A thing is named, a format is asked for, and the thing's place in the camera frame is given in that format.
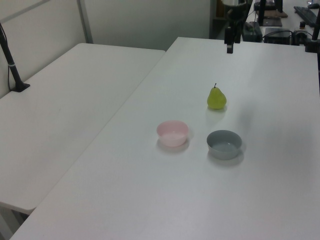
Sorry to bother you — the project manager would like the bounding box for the grey partition frame post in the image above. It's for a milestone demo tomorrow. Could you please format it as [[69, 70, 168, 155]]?
[[207, 0, 214, 40]]

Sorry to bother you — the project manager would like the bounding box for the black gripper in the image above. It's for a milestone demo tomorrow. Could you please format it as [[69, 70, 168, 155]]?
[[224, 3, 247, 54]]

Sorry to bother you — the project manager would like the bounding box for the black keyboard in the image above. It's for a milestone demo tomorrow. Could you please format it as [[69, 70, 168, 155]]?
[[293, 5, 320, 28]]

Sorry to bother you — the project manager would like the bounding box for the pink plastic bowl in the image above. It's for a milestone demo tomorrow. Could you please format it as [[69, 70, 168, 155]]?
[[156, 120, 190, 148]]

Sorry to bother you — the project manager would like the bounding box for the white rectangular table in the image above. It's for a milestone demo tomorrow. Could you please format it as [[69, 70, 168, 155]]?
[[0, 42, 167, 240]]

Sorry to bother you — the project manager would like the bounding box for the green pear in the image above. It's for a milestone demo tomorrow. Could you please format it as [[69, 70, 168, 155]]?
[[206, 83, 228, 111]]

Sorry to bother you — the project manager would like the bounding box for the black flat pad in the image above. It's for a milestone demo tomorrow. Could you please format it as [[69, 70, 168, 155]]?
[[262, 18, 283, 28]]

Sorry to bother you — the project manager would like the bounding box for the brown board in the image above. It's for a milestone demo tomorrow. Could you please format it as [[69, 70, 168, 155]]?
[[263, 9, 288, 19]]

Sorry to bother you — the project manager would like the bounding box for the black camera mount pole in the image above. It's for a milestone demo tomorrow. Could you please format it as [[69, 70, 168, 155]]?
[[0, 21, 31, 94], [303, 21, 320, 53]]

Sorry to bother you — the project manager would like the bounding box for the grey plastic bowl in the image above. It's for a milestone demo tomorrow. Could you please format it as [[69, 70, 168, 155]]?
[[206, 129, 243, 161]]

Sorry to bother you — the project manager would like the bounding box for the dark storage shelf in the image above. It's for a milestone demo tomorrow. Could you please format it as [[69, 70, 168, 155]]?
[[212, 0, 227, 40]]

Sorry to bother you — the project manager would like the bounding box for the black device box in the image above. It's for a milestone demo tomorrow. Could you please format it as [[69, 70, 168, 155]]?
[[264, 27, 293, 45]]

